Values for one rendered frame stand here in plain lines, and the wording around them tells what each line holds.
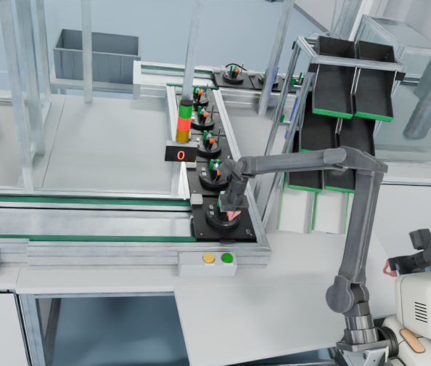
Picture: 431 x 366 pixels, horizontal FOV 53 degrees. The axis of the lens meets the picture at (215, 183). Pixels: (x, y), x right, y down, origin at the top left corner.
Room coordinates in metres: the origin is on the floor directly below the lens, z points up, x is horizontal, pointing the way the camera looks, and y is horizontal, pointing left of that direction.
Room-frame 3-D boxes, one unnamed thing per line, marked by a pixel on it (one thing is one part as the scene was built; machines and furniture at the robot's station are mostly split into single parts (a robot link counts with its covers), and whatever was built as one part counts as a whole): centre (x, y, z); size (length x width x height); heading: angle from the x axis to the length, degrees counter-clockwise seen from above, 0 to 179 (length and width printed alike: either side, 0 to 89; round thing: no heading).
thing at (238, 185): (1.22, -0.08, 1.23); 0.07 x 0.06 x 0.07; 38
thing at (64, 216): (1.26, 0.24, 0.91); 0.84 x 0.28 x 0.10; 105
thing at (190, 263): (1.09, -0.03, 0.93); 0.21 x 0.07 x 0.06; 105
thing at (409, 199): (2.44, -1.10, 0.43); 1.11 x 0.68 x 0.86; 105
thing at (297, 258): (1.75, 0.06, 0.84); 1.50 x 1.41 x 0.03; 105
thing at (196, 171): (1.56, 0.01, 1.01); 0.24 x 0.24 x 0.13; 15
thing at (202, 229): (1.32, -0.06, 0.96); 0.24 x 0.24 x 0.02; 15
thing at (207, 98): (2.27, 0.20, 1.01); 0.24 x 0.24 x 0.13; 15
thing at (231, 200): (1.22, -0.08, 1.17); 0.10 x 0.07 x 0.07; 105
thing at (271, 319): (1.22, -0.33, 0.84); 0.90 x 0.70 x 0.03; 112
